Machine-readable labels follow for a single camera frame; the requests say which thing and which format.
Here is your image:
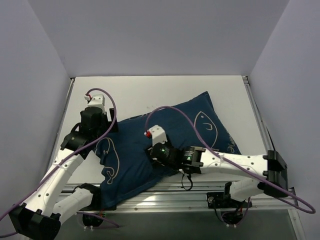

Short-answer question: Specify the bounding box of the blue fish-print pillowcase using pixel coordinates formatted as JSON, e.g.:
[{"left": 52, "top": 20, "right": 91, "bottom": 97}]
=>
[{"left": 95, "top": 91, "right": 241, "bottom": 209}]

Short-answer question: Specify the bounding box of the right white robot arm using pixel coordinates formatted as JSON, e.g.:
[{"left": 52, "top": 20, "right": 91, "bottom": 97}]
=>
[{"left": 146, "top": 142, "right": 288, "bottom": 207}]

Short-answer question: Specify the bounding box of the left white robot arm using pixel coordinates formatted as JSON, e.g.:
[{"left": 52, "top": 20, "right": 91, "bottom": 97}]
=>
[{"left": 8, "top": 106, "right": 119, "bottom": 240}]

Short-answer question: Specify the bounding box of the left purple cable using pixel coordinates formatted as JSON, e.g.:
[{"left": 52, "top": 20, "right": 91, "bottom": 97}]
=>
[{"left": 0, "top": 87, "right": 118, "bottom": 237}]

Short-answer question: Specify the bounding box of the purple cable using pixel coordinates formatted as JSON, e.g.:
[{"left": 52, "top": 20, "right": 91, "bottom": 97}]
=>
[
  {"left": 144, "top": 105, "right": 316, "bottom": 215},
  {"left": 0, "top": 87, "right": 118, "bottom": 237}
]

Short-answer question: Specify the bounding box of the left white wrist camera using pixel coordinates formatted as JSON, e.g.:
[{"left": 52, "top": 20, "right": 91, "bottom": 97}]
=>
[{"left": 84, "top": 94, "right": 106, "bottom": 113}]

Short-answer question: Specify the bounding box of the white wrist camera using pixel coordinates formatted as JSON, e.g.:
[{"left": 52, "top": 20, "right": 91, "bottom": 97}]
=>
[
  {"left": 84, "top": 94, "right": 106, "bottom": 113},
  {"left": 144, "top": 125, "right": 168, "bottom": 146}
]

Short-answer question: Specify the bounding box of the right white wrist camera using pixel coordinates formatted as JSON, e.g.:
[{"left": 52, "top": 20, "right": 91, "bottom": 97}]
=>
[{"left": 144, "top": 125, "right": 168, "bottom": 146}]

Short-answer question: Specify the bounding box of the aluminium mounting rail frame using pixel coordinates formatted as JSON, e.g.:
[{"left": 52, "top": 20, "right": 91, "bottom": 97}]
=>
[{"left": 51, "top": 75, "right": 299, "bottom": 229}]

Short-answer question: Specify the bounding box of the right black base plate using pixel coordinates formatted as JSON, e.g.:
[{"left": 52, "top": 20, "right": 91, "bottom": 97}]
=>
[{"left": 206, "top": 192, "right": 224, "bottom": 209}]

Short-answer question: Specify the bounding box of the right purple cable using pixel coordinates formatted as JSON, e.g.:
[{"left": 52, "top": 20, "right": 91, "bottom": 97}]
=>
[{"left": 144, "top": 105, "right": 316, "bottom": 215}]

